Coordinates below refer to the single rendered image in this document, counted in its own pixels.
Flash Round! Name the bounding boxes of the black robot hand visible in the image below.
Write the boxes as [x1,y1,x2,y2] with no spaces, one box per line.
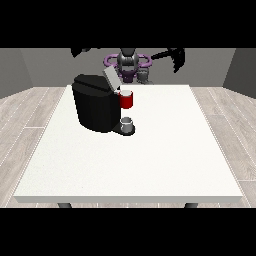
[70,48,93,59]
[151,48,186,74]

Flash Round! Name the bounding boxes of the small grey coffee pod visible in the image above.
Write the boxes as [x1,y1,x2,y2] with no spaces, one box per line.
[136,68,150,84]

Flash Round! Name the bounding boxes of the pale grey machine lid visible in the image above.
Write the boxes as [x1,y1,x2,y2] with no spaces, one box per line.
[102,65,122,91]

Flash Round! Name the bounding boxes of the black coffee machine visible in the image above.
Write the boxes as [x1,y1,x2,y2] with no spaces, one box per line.
[71,73,136,136]

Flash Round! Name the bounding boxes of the red pod holder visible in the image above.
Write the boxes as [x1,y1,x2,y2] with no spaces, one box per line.
[118,89,135,110]

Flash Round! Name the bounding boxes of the grey robot trunk purple rings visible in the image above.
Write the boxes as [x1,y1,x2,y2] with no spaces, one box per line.
[103,48,154,84]

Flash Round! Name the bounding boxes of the small grey cup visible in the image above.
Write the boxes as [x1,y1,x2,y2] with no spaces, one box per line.
[119,116,135,133]

